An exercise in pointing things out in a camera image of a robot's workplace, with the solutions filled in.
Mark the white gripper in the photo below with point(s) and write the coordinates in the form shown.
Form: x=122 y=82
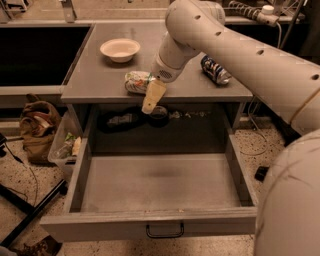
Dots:
x=165 y=72

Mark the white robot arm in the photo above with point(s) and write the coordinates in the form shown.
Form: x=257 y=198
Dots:
x=288 y=215

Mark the blue pepsi can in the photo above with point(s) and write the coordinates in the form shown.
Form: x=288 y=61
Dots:
x=215 y=71

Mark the grey open top drawer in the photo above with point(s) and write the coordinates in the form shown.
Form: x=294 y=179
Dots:
x=122 y=182

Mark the white paper bowl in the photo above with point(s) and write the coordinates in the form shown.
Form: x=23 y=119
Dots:
x=120 y=50

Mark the grey cabinet desk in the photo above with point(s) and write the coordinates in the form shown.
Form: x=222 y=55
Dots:
x=98 y=81

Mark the clear plastic storage bin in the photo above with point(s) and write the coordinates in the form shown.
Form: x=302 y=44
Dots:
x=61 y=149

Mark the brown bag on floor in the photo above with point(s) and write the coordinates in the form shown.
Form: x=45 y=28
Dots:
x=39 y=122

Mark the black metal floor stand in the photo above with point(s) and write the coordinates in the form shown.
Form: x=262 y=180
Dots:
x=30 y=211

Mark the white corrugated hose fixture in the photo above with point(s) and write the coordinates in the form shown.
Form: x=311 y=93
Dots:
x=264 y=15

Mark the black drawer handle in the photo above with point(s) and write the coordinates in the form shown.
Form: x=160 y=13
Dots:
x=165 y=231

